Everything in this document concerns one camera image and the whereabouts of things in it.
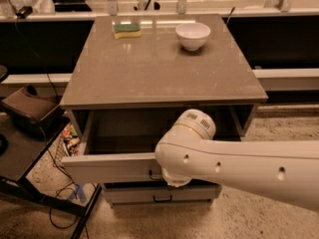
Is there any black power adapter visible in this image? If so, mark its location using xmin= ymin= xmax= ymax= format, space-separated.
xmin=16 ymin=6 xmax=33 ymax=19

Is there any black side cart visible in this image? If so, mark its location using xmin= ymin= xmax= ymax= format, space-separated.
xmin=0 ymin=117 xmax=102 ymax=239

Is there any wire basket with snacks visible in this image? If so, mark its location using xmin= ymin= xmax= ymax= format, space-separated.
xmin=54 ymin=122 xmax=81 ymax=177

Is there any grey drawer cabinet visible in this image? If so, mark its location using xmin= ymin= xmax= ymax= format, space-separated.
xmin=59 ymin=13 xmax=269 ymax=207

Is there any black floor cable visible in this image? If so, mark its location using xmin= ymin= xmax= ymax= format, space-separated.
xmin=48 ymin=176 xmax=98 ymax=239

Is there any grey bottom drawer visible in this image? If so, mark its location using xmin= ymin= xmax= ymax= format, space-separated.
xmin=104 ymin=181 xmax=221 ymax=206

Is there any green yellow sponge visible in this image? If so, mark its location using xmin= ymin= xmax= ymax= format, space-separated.
xmin=114 ymin=23 xmax=142 ymax=39

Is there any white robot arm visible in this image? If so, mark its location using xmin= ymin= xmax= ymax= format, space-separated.
xmin=155 ymin=110 xmax=319 ymax=211

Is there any grey drawer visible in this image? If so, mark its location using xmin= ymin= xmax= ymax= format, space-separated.
xmin=104 ymin=181 xmax=221 ymax=206
xmin=61 ymin=109 xmax=247 ymax=185

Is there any white bowl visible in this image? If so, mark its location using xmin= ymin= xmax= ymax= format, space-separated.
xmin=175 ymin=22 xmax=211 ymax=51

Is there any grey top drawer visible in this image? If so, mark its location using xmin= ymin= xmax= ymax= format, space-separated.
xmin=61 ymin=109 xmax=247 ymax=185

